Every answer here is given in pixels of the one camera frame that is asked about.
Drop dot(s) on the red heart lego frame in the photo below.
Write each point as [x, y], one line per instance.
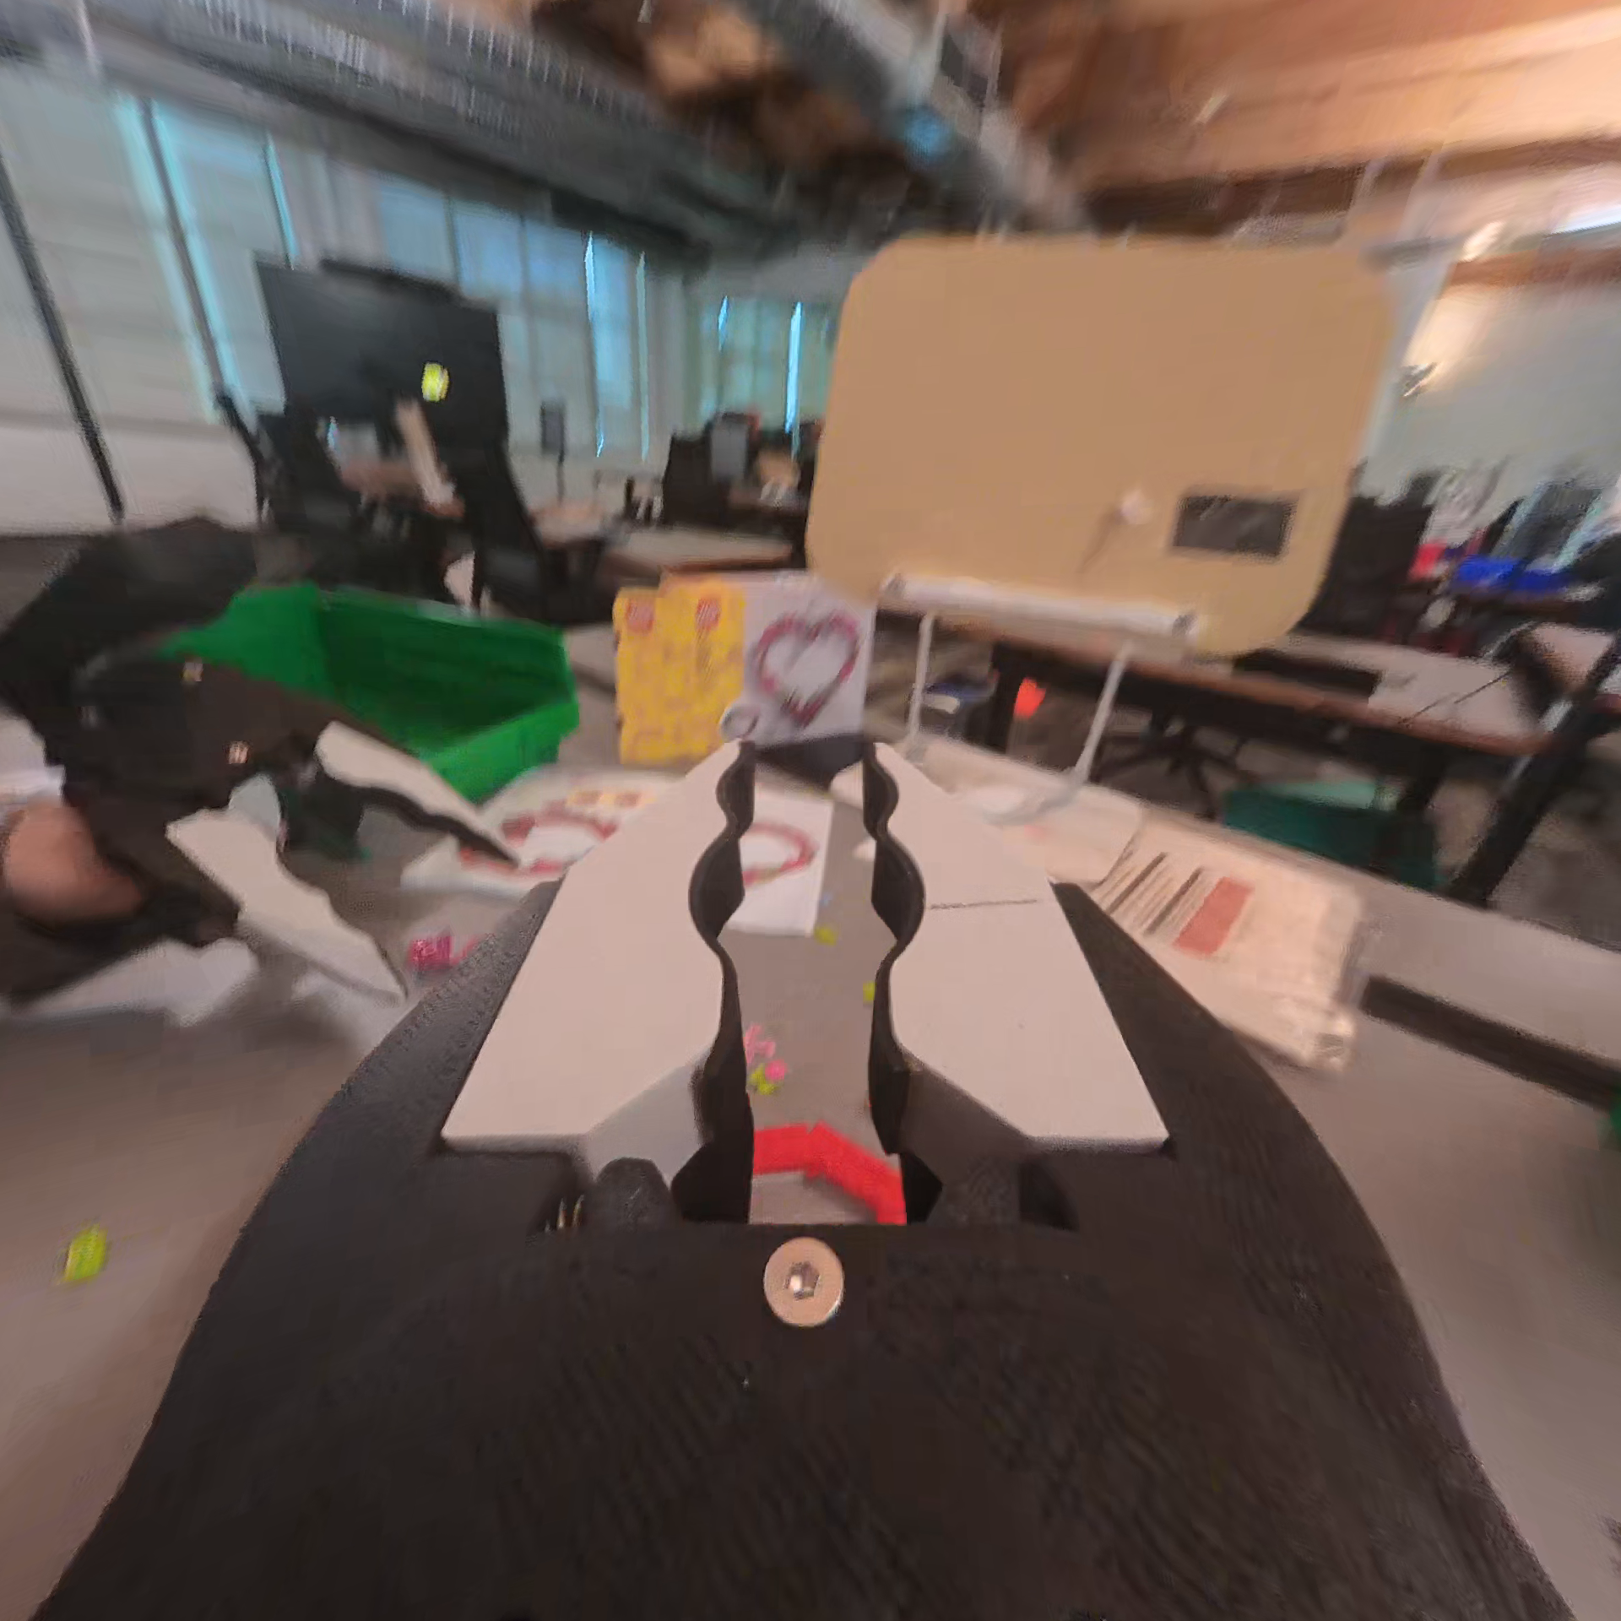
[837, 1153]

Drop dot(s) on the clear plastic bag with sheet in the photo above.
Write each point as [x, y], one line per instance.
[1267, 964]

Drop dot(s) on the open instruction booklet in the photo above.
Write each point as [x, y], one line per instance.
[792, 906]

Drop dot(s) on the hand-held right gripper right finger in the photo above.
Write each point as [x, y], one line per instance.
[1014, 1014]

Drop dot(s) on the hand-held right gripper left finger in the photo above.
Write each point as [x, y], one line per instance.
[595, 1014]

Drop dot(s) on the green plastic bin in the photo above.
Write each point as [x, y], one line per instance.
[443, 684]

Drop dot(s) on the background office desks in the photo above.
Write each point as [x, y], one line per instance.
[1431, 717]

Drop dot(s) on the yellow lego box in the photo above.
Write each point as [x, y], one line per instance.
[673, 672]

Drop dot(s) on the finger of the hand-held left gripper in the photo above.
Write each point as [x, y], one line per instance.
[267, 875]
[381, 767]

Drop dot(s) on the person's left hand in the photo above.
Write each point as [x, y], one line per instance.
[65, 867]

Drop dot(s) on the green storage crate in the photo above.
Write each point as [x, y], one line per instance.
[1331, 831]

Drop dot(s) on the wood and white book stand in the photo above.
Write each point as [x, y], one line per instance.
[1078, 406]

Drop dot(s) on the black monitor on stand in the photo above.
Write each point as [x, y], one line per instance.
[368, 342]

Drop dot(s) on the lime two-hole lego plate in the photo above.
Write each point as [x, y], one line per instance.
[86, 1253]

